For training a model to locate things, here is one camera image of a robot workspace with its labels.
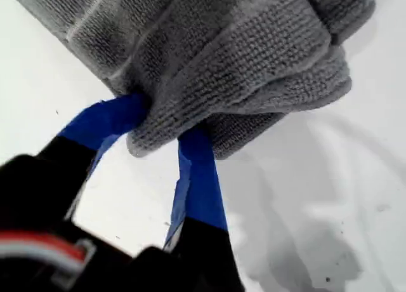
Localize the grey striped square towel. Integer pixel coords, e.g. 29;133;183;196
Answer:
11;0;377;161

